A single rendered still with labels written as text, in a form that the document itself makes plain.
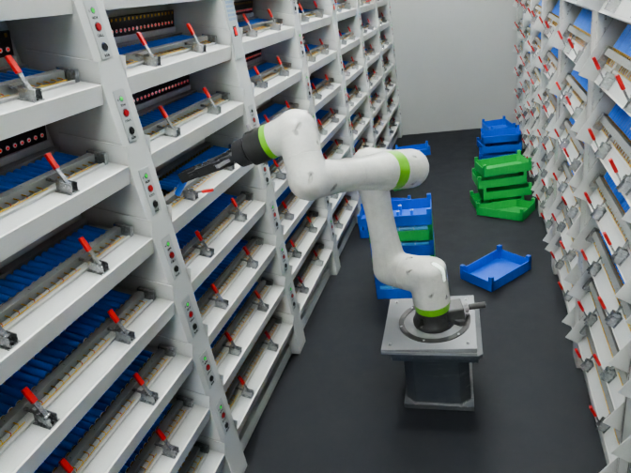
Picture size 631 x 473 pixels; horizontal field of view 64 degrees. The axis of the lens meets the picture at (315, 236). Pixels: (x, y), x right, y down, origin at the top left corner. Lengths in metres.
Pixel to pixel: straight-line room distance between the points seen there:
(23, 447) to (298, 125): 0.89
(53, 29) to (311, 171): 0.65
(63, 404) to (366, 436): 1.09
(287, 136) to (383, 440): 1.14
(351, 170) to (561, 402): 1.18
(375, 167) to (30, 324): 0.91
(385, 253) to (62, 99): 1.13
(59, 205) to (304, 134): 0.57
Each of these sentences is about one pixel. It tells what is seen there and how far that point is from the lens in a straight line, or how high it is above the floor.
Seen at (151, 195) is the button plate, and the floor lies 1.04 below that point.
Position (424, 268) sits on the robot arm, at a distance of 1.75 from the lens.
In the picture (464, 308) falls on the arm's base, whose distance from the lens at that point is 1.90.
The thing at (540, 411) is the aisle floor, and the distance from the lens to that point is 2.04.
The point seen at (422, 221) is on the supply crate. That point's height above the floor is 0.42.
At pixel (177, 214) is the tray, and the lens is 1.48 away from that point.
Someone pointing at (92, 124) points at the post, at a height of 1.24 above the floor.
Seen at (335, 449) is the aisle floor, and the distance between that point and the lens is 1.93.
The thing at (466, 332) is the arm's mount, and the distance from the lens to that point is 1.85.
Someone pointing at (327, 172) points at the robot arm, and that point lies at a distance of 1.28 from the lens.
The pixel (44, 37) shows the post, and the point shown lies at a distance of 1.36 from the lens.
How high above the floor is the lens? 1.42
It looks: 25 degrees down
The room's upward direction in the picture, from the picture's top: 10 degrees counter-clockwise
